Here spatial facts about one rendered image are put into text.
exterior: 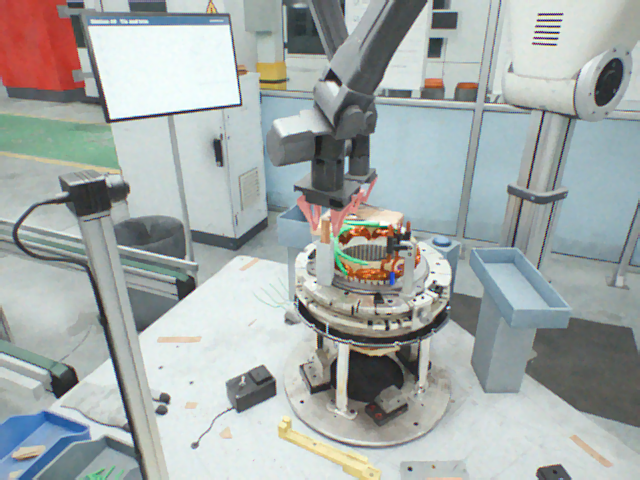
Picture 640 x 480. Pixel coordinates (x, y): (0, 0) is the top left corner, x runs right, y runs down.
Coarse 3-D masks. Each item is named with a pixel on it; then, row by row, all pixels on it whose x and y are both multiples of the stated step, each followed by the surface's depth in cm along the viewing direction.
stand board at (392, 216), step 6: (360, 210) 127; (366, 210) 127; (378, 210) 126; (348, 216) 123; (366, 216) 123; (372, 216) 123; (378, 216) 123; (384, 216) 123; (390, 216) 123; (396, 216) 123; (402, 216) 123; (390, 222) 119; (396, 222) 119; (318, 228) 116; (330, 228) 116; (318, 234) 117
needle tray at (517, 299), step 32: (480, 256) 107; (512, 256) 107; (512, 288) 98; (544, 288) 93; (480, 320) 105; (512, 320) 85; (544, 320) 85; (480, 352) 105; (512, 352) 98; (480, 384) 105; (512, 384) 102
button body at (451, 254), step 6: (450, 240) 117; (432, 246) 114; (450, 246) 114; (456, 246) 114; (438, 252) 113; (444, 252) 112; (450, 252) 113; (456, 252) 116; (444, 258) 112; (450, 258) 114; (456, 258) 117; (450, 264) 115; (456, 264) 118; (456, 270) 119; (450, 288) 120; (450, 294) 121; (450, 300) 123; (450, 306) 124
